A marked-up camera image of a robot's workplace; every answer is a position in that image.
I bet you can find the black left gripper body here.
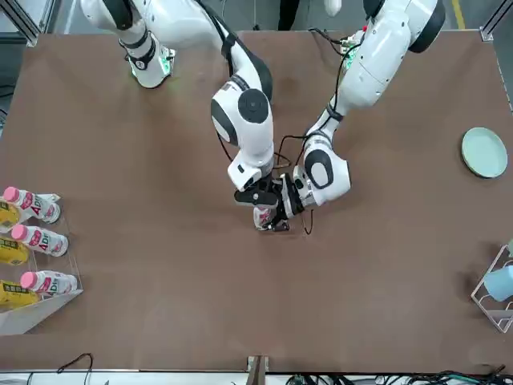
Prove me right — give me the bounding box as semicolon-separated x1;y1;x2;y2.
285;188;306;221

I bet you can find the aluminium frame post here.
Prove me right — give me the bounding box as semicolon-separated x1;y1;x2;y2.
246;355;269;385

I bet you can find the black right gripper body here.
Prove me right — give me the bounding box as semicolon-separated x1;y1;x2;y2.
256;170;282;194

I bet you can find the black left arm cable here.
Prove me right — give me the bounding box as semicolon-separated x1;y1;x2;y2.
275;26;364;237

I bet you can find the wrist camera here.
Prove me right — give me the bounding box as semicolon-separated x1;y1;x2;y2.
279;174;300;213
233;190;279;209

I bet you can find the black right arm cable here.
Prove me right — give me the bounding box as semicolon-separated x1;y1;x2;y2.
196;0;241;161

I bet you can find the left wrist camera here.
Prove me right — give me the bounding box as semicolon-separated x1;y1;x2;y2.
279;174;300;213

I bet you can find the pink wire cup rack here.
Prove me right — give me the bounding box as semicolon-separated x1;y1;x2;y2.
471;240;513;334

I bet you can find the clear acrylic shelf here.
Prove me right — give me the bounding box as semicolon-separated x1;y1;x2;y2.
0;192;85;336

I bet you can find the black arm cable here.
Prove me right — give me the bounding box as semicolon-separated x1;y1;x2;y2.
275;26;364;237
196;0;241;161

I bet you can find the light blue cup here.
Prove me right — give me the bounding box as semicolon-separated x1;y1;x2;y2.
483;264;513;302

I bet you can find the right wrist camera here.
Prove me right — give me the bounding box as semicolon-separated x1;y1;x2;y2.
233;190;279;209

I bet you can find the capped white drink bottle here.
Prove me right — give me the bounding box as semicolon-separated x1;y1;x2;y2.
10;224;69;257
19;270;79;298
2;186;62;225

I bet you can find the pale green plate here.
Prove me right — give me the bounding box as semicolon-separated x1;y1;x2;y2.
460;127;509;180

